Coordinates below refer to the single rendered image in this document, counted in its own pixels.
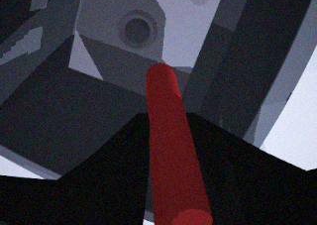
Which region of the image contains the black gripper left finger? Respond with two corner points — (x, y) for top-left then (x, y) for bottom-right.
(0, 113), (151, 225)

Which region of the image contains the grey square plate with hole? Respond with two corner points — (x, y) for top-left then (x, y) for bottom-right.
(68, 0), (221, 97)

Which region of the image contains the red peg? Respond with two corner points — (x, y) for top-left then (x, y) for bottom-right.
(147, 62), (213, 225)

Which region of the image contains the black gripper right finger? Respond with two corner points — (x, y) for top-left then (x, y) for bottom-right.
(186, 113), (317, 225)

